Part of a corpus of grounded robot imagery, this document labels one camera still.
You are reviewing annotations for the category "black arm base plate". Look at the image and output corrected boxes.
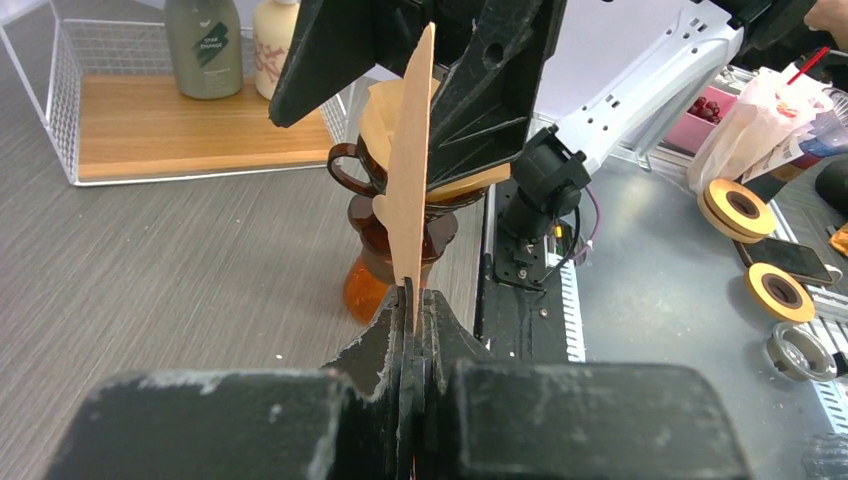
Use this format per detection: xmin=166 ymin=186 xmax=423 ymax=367
xmin=473 ymin=181 xmax=586 ymax=363

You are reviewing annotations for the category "yellow tape roll stack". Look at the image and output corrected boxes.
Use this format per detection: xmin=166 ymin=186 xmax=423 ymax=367
xmin=696 ymin=179 xmax=777 ymax=243

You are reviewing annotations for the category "black smartphone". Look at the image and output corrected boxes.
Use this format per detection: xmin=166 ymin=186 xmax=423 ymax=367
xmin=734 ymin=237 xmax=843 ymax=287

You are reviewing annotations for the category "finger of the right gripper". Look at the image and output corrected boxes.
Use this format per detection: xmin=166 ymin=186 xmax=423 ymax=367
xmin=269 ymin=0 xmax=431 ymax=128
xmin=427 ymin=0 xmax=566 ymax=191

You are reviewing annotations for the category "grey metal ring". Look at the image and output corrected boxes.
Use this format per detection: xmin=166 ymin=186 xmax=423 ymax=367
xmin=766 ymin=322 xmax=839 ymax=384

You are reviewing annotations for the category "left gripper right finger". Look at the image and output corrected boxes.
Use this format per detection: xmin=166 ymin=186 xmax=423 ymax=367
xmin=417 ymin=290 xmax=752 ymax=479

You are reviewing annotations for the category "cream lettered bottle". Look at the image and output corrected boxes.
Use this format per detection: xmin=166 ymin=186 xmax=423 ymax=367
xmin=252 ymin=0 xmax=300 ymax=100

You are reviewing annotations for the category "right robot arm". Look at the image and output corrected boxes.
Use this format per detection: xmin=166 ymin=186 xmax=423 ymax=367
xmin=269 ymin=1 xmax=811 ymax=190

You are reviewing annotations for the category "white wire shelf rack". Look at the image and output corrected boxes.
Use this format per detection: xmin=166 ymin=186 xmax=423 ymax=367
xmin=1 ymin=1 xmax=369 ymax=187

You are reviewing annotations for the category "amber brown coffee dripper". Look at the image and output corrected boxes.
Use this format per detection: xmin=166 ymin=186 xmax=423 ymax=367
xmin=326 ymin=135 xmax=488 ymax=280

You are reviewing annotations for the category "orange glass carafe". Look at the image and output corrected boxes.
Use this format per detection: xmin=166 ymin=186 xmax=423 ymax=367
xmin=342 ymin=251 xmax=395 ymax=325

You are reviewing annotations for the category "grey green bottle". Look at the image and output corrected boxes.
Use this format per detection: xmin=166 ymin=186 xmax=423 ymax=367
xmin=164 ymin=0 xmax=243 ymax=100

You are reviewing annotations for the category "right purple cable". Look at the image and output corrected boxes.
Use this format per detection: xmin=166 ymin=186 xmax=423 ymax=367
xmin=569 ymin=186 xmax=603 ymax=263

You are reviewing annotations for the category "single yellow tape roll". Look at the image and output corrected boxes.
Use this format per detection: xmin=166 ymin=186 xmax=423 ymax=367
xmin=745 ymin=262 xmax=816 ymax=324

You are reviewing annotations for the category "pink fruit container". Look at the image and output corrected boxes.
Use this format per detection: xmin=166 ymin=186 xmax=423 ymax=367
xmin=663 ymin=86 xmax=737 ymax=154

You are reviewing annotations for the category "brown paper coffee filter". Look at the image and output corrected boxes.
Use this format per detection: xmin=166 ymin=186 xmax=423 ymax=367
xmin=358 ymin=78 xmax=513 ymax=203

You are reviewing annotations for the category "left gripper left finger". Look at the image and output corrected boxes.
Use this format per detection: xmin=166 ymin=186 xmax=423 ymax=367
xmin=46 ymin=287 xmax=413 ymax=479

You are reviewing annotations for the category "white plastic bag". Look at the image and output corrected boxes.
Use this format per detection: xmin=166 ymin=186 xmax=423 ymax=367
xmin=687 ymin=48 xmax=847 ymax=193

